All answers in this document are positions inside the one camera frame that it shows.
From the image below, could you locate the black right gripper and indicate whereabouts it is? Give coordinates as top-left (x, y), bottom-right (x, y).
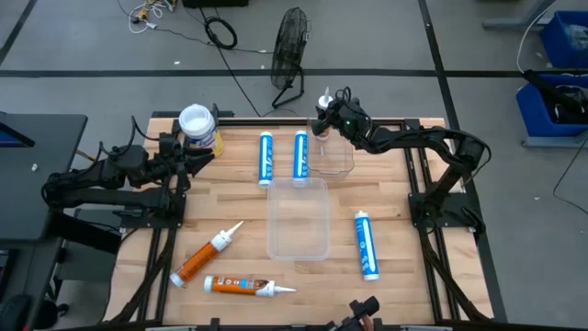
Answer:
top-left (311, 98), bottom-right (374, 148)

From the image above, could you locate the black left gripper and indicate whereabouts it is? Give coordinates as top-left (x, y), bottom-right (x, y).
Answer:
top-left (147, 133), bottom-right (216, 181)

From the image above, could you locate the blue silicone sealant tube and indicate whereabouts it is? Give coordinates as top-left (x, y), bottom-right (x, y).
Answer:
top-left (354, 210), bottom-right (380, 282)
top-left (292, 130), bottom-right (309, 188)
top-left (257, 131), bottom-right (275, 188)

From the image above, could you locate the Lysol wipes canister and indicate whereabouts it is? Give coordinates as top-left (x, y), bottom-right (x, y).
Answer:
top-left (177, 103), bottom-right (225, 158)

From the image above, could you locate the small clear plastic container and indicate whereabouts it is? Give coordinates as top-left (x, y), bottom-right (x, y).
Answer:
top-left (306, 115), bottom-right (356, 177)

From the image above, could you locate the black floor fan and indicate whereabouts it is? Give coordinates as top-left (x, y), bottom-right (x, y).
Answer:
top-left (269, 6), bottom-right (311, 110)

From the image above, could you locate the large clear plastic bin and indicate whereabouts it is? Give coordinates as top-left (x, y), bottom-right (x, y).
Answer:
top-left (266, 177), bottom-right (331, 262)

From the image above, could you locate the black equipment case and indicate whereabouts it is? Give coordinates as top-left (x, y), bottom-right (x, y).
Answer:
top-left (182, 0), bottom-right (249, 8)

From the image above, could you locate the black desk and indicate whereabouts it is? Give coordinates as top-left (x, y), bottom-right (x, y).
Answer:
top-left (0, 111), bottom-right (121, 331)

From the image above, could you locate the black monitor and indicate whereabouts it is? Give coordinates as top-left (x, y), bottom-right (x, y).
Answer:
top-left (0, 111), bottom-right (37, 149)

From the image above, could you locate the blue storage bin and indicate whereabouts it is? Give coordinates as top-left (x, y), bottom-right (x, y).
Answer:
top-left (539, 9), bottom-right (588, 70)
top-left (515, 73), bottom-right (588, 139)

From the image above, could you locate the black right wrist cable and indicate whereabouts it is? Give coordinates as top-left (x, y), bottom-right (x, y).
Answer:
top-left (334, 86), bottom-right (354, 106)

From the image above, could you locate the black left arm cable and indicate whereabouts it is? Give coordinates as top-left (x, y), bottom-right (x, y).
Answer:
top-left (130, 114), bottom-right (161, 143)

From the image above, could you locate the thin black floor cable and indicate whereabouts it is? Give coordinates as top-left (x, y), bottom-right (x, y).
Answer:
top-left (197, 6), bottom-right (277, 119)

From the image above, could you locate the coiled black cable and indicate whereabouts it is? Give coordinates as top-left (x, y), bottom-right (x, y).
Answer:
top-left (203, 16), bottom-right (239, 51)

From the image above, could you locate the white cable bundle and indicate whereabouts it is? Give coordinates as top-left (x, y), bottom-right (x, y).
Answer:
top-left (127, 0), bottom-right (178, 34)

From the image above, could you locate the black table-level camera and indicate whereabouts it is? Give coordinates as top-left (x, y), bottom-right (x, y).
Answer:
top-left (328, 295), bottom-right (382, 331)

